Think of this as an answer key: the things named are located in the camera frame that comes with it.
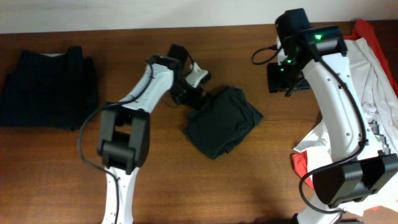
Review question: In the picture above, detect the dark green Nike t-shirt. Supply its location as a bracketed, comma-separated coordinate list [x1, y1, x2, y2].
[182, 86, 264, 160]

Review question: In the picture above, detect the white t-shirt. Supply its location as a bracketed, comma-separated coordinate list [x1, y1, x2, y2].
[293, 37, 397, 216]

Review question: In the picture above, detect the folded black clothes stack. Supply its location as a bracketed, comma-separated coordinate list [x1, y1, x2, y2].
[1, 46, 99, 131]

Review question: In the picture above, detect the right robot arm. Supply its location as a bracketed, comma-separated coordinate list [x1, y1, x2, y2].
[277, 25, 397, 223]

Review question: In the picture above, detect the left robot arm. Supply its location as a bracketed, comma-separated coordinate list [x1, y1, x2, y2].
[98, 55, 211, 224]

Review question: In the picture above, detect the red garment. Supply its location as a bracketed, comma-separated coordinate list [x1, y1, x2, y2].
[291, 19, 398, 212]

